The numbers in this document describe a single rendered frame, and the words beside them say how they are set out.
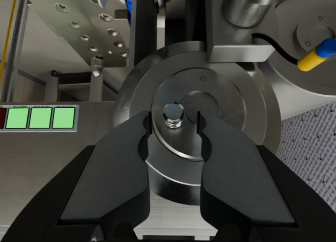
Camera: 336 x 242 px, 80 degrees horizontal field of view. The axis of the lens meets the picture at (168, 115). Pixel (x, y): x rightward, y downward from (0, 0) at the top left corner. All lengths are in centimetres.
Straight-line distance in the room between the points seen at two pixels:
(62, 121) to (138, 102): 42
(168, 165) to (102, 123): 39
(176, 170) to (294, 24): 18
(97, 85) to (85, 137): 249
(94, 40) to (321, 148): 46
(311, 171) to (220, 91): 23
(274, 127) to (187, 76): 9
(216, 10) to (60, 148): 49
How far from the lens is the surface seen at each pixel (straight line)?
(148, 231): 53
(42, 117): 60
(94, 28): 47
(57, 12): 45
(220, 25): 17
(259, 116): 18
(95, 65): 57
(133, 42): 22
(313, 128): 35
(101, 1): 23
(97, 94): 297
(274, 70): 21
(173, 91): 16
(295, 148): 39
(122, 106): 19
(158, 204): 51
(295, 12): 25
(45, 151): 59
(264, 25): 18
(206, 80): 17
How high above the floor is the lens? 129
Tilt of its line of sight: 12 degrees down
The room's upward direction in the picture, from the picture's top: 180 degrees counter-clockwise
